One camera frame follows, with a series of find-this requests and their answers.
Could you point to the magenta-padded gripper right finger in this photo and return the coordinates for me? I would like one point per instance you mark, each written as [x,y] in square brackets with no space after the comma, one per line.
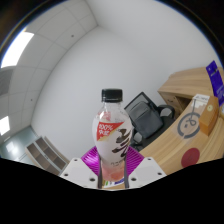
[146,170]

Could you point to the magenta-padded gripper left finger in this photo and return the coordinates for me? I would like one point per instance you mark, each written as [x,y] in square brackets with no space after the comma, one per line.
[80,170]

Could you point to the clear bottle with black cap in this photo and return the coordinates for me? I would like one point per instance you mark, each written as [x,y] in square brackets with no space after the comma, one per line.
[111,133]

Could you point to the white green purple leaflet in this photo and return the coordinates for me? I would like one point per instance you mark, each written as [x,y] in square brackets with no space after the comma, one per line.
[111,183]

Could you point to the wooden cabinet with glass doors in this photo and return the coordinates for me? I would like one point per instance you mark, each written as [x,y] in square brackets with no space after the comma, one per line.
[46,155]

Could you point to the flat round red coaster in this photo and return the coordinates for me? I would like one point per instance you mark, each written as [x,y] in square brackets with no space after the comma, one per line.
[190,157]

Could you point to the black mesh office chair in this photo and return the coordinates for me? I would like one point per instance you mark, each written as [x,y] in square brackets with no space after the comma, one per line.
[146,118]

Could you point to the light wooden box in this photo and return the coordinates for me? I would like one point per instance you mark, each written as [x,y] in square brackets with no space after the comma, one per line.
[209,116]

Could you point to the white ceiling light panel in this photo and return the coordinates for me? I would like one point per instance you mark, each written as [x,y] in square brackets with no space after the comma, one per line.
[16,49]
[4,125]

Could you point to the small white card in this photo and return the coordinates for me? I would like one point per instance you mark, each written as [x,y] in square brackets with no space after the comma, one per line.
[201,98]

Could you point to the wooden side desk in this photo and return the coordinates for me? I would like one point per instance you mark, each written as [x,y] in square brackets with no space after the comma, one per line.
[181,83]

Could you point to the purple stand-up pouch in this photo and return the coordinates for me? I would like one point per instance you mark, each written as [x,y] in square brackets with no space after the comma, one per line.
[216,81]

